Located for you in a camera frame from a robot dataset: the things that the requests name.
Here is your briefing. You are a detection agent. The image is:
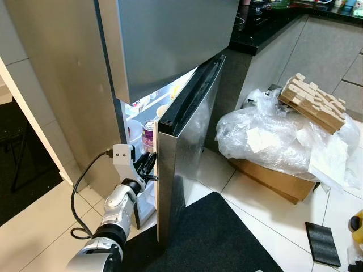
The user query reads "grey steel fridge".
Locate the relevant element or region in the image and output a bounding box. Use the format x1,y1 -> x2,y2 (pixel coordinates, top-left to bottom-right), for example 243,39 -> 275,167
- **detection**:
6,0 -> 242,250

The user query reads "steel fridge freezer door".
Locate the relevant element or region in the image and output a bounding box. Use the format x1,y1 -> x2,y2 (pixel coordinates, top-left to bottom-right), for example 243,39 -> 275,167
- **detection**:
96,0 -> 240,106

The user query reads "purple drink can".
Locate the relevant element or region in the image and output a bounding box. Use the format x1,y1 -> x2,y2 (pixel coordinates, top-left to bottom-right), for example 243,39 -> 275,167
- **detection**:
142,120 -> 157,154

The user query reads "white plastic tub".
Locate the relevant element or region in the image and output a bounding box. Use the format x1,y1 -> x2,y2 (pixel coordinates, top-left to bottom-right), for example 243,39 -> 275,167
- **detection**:
127,118 -> 144,160

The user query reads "black carpet rug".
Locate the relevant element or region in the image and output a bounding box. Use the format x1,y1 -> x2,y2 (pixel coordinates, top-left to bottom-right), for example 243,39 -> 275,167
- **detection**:
122,192 -> 284,272

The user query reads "large clear plastic bag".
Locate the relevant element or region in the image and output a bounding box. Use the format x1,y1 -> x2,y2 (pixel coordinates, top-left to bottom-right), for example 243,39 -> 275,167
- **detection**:
215,87 -> 363,192

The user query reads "black gym floor mat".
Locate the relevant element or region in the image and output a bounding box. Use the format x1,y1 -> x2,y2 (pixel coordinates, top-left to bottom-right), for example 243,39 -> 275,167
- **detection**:
0,101 -> 62,227

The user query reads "small white paper note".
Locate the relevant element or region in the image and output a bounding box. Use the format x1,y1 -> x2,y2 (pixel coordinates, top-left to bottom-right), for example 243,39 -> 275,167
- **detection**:
246,127 -> 282,154

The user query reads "large brown cardboard box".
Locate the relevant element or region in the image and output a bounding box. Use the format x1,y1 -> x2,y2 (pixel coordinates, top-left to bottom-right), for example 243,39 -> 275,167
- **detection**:
229,157 -> 318,205

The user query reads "yellow lidded bin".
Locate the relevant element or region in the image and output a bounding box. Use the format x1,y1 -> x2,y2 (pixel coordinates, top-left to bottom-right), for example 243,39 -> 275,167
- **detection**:
348,210 -> 363,245

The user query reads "black kitchen countertop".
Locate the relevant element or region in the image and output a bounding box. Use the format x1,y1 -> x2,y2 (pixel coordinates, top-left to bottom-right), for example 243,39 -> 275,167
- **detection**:
229,0 -> 363,56

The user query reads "clear plastic package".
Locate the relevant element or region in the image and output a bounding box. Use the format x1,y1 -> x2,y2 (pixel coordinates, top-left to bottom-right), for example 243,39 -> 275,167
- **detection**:
346,244 -> 363,272

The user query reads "wooden block crate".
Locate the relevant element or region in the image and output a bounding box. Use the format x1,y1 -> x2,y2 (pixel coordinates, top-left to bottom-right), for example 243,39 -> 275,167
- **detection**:
277,72 -> 348,135

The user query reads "white plastic sheet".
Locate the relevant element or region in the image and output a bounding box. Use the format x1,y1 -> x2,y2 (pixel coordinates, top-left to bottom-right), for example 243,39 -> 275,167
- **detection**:
308,135 -> 351,192

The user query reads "black ribbed pad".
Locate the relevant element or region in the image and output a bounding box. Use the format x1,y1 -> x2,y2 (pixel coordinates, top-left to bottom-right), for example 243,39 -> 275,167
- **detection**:
305,222 -> 343,267

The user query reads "grey kitchen cabinet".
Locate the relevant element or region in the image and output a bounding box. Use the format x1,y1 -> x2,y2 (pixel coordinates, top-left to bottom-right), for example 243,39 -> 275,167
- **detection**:
218,14 -> 363,122

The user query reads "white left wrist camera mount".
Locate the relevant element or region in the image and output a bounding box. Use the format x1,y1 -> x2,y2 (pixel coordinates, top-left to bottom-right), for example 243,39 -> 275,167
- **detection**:
112,143 -> 140,182

